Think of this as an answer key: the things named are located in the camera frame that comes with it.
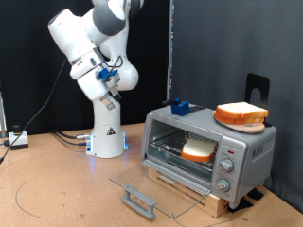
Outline emergency stop button box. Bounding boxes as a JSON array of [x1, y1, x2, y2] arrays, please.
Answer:
[[8, 124, 29, 151]]

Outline black foam pad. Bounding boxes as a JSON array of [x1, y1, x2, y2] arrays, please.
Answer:
[[247, 187, 265, 201], [226, 197, 255, 214]]

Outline wooden crate base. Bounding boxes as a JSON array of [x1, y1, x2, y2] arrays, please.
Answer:
[[147, 165, 229, 218]]

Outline white toast bread slice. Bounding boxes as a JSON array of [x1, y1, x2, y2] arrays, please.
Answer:
[[215, 101, 270, 120], [213, 112, 265, 125], [181, 138, 219, 164]]

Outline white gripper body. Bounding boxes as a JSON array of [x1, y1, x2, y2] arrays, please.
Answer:
[[69, 57, 112, 102]]

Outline timer knob of oven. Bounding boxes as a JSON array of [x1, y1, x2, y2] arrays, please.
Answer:
[[219, 157, 235, 173]]

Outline silver toaster oven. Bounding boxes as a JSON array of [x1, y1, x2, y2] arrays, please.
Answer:
[[140, 103, 278, 210]]

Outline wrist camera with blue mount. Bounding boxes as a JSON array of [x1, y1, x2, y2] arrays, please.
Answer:
[[96, 67, 120, 86]]

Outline black metal bookend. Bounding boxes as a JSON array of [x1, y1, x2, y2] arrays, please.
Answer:
[[245, 73, 273, 128]]

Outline wire oven rack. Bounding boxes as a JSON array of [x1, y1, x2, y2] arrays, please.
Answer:
[[148, 130, 220, 173]]

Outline temperature knob of oven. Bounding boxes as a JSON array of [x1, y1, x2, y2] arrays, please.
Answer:
[[215, 178, 231, 193]]

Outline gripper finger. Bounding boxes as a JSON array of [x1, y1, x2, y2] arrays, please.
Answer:
[[109, 86, 123, 102], [99, 94, 116, 112]]

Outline vertical metal pole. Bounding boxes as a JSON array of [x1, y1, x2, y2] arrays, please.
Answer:
[[166, 0, 175, 107]]

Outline long black floor cable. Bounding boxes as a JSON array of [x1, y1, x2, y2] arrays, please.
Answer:
[[0, 58, 68, 165]]

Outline metal stand leg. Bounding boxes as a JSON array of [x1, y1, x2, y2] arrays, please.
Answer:
[[0, 90, 8, 139]]

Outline round wooden board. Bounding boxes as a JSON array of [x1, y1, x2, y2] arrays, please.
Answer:
[[214, 118, 266, 134]]

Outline robot base cables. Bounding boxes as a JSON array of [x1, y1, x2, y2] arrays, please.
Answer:
[[51, 128, 93, 147]]

